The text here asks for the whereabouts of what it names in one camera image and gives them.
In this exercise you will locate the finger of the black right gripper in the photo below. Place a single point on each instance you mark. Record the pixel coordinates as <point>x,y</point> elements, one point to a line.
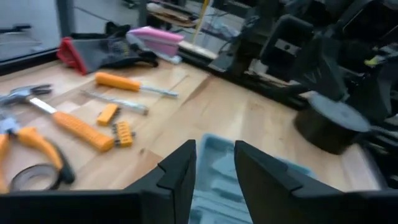
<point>323,71</point>
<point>379,93</point>

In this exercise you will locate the yellow screwdriver bit holder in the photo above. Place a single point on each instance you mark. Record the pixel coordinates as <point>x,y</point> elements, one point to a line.
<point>107,115</point>

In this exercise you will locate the yellow pole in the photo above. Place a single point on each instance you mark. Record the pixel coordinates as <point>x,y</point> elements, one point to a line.
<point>201,18</point>

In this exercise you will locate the grey duct tape roll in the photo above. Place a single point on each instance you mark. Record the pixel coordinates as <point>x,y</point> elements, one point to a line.
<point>329,124</point>

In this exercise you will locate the black electrical tape roll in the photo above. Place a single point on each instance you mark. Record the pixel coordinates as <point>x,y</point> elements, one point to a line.
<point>18,180</point>

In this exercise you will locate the clear voltage tester screwdriver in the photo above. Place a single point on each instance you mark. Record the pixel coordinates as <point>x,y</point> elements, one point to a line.
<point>118,102</point>

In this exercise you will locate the yellow black pliers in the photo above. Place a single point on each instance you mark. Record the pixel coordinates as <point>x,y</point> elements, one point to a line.
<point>40,144</point>

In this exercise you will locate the grey plastic tool case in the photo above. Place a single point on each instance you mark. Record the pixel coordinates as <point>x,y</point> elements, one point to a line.
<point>217,174</point>

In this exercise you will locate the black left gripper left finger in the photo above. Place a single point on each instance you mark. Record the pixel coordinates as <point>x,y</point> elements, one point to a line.
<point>180,177</point>

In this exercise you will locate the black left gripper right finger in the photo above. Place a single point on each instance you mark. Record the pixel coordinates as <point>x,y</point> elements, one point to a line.
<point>264,183</point>

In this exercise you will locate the yellow torx bit holder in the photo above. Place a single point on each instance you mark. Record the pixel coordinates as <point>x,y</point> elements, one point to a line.
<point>124,133</point>

